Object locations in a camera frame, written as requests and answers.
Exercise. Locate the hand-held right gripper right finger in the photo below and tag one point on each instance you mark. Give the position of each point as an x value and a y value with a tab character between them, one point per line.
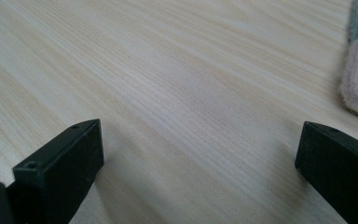
341	171

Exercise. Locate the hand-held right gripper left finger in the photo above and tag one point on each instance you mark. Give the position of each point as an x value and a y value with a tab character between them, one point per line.
59	174

